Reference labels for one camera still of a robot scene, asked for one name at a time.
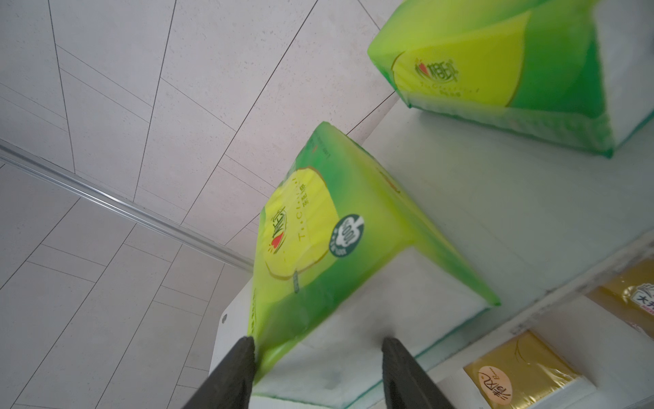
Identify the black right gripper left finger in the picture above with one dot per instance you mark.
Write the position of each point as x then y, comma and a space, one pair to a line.
229, 385

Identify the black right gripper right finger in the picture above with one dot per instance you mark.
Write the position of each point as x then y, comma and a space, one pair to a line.
406, 385

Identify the gold tissue pack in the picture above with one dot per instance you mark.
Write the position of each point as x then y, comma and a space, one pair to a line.
525, 372
629, 297

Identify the green tissue pack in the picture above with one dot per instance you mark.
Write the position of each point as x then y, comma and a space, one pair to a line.
577, 74
345, 258

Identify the white two-tier shelf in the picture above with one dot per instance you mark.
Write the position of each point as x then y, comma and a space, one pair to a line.
540, 224

